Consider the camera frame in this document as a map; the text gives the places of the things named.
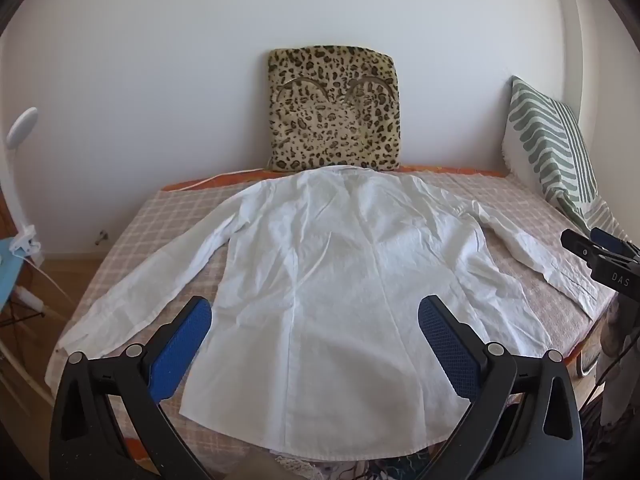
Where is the pink plaid blanket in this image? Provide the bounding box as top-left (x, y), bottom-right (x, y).
top-left (45, 170), bottom-right (621, 480)

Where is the metal bed leg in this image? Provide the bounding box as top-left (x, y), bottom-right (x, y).
top-left (575, 340), bottom-right (601, 378)

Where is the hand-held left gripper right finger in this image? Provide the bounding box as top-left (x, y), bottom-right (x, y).
top-left (417, 294), bottom-right (586, 480)

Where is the light blue chair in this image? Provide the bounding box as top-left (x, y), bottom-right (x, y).
top-left (0, 237), bottom-right (27, 317)

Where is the green striped pillow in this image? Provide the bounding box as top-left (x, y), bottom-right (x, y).
top-left (500, 75), bottom-right (632, 243)

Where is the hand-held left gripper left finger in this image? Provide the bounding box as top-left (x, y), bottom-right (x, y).
top-left (49, 296), bottom-right (213, 480)

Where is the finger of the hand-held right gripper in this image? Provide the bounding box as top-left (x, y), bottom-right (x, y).
top-left (560, 229), bottom-right (601, 273)
top-left (590, 227), bottom-right (640, 263)

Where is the white clip-on lamp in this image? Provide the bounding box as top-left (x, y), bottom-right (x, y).
top-left (5, 106), bottom-right (43, 261)

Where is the leopard print cushion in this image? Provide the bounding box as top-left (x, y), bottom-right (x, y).
top-left (265, 46), bottom-right (402, 173)

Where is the orange bed sheet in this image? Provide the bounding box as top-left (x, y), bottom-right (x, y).
top-left (160, 162), bottom-right (621, 366)

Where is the white long-sleeved shirt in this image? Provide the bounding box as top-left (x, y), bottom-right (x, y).
top-left (59, 165), bottom-right (600, 461)

